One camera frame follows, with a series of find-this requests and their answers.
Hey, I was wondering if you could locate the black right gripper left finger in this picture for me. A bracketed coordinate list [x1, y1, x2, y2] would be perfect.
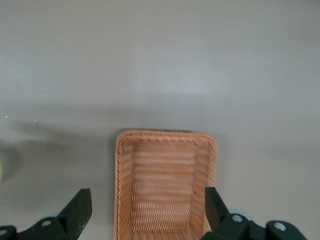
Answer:
[0, 188, 93, 240]

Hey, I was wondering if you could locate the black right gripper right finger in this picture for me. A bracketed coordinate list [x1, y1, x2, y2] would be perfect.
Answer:
[199, 186, 307, 240]

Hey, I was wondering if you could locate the brown wicker basket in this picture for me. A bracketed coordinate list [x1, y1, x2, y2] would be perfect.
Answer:
[113, 128, 218, 240]

